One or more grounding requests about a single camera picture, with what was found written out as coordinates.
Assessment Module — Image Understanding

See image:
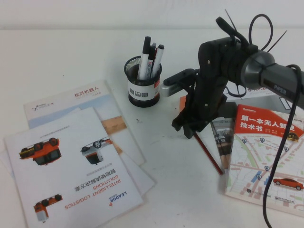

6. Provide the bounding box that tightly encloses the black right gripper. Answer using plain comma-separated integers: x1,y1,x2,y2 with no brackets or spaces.
171,71,227,140

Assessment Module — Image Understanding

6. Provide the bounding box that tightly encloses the dark red pencil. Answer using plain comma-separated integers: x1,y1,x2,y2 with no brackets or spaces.
193,132,225,176

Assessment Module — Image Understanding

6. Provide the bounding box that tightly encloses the black mesh pen holder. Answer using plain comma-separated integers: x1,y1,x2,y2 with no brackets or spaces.
123,55,163,108

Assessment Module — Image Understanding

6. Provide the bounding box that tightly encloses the black pen with coloured label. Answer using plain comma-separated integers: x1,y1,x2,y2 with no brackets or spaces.
145,45,156,79

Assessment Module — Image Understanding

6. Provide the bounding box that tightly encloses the orange block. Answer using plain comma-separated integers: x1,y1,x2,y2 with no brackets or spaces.
180,96,190,114

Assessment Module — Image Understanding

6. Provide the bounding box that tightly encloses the red book with map cover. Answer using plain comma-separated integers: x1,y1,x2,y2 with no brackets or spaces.
224,104,304,212

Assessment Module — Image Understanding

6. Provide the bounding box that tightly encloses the plain white booklet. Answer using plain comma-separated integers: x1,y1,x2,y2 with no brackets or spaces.
111,142,157,198

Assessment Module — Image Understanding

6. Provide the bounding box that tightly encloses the short white marker black cap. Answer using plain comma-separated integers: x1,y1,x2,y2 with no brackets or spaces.
151,44,165,78

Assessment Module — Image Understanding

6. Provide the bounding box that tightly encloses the tall white marker black cap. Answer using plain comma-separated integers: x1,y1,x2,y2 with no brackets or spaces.
137,36,152,81

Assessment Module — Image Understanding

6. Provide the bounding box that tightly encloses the black zip tie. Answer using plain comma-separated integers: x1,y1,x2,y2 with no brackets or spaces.
225,9,239,34
267,30,288,52

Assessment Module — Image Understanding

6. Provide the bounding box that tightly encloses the Leador brochure with orange vehicles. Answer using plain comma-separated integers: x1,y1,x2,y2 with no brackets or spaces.
3,106,144,228

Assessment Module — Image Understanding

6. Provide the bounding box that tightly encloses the AgileX brochure with blue sky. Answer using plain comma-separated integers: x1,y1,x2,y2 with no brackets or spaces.
23,79,146,166

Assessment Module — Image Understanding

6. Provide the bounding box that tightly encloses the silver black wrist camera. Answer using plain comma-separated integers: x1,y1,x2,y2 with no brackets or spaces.
161,68,199,97

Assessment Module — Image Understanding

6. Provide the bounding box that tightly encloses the long black hanging cable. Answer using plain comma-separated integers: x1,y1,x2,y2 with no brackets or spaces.
262,64,304,228

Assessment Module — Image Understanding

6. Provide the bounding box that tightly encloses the black looped cable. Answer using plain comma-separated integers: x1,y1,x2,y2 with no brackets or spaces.
215,13,274,52

